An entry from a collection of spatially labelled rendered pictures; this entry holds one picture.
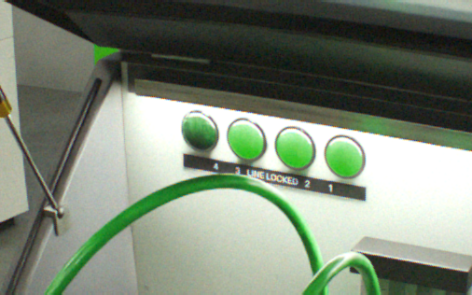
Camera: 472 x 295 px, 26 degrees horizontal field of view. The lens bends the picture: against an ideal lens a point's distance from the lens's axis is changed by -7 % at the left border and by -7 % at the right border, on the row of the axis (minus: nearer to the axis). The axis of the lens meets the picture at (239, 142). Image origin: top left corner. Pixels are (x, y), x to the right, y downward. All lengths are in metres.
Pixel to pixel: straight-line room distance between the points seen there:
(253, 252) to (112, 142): 0.21
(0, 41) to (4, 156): 0.47
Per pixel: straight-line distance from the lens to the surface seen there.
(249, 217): 1.26
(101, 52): 4.14
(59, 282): 0.93
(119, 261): 1.36
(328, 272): 0.91
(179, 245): 1.33
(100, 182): 1.29
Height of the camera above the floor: 1.81
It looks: 21 degrees down
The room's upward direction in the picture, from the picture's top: 1 degrees counter-clockwise
